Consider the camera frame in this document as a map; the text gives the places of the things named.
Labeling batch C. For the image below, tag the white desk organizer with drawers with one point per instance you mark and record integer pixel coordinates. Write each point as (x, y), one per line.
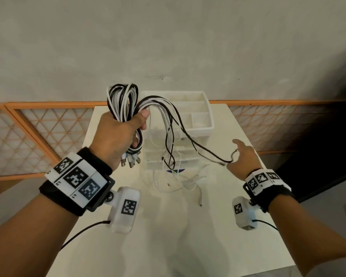
(190, 112)

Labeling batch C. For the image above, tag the person's right forearm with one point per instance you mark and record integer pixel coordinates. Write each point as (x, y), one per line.
(305, 242)

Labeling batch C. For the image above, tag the person's left hand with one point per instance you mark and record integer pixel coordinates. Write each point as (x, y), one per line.
(112, 138)

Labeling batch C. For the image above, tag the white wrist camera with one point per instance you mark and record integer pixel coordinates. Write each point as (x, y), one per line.
(127, 207)
(243, 212)

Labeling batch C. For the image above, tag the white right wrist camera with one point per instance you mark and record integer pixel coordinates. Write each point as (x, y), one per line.
(243, 212)

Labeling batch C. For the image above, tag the person's left forearm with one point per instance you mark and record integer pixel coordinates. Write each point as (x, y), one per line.
(31, 242)

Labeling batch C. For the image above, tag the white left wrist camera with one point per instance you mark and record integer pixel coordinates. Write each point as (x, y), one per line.
(127, 207)

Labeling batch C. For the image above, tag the person's left thumb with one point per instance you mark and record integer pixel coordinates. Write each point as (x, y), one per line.
(141, 118)

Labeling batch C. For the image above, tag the black right wristband with markers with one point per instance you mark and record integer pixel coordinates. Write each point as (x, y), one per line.
(265, 184)

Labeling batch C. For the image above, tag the person's right hand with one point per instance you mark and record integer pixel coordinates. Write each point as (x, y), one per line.
(246, 161)

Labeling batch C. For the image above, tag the orange framed lattice panel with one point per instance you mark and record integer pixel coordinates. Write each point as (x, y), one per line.
(31, 135)
(276, 124)

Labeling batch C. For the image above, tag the person's right thumb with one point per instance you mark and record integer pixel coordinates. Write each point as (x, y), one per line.
(232, 167)

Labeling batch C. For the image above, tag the black wristband with markers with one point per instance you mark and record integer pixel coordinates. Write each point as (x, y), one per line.
(265, 184)
(75, 178)

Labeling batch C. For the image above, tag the black left wristband with markers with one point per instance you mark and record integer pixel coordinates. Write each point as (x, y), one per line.
(75, 178)

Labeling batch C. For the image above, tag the blue green sticker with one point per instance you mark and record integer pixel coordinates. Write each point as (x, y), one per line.
(176, 171)

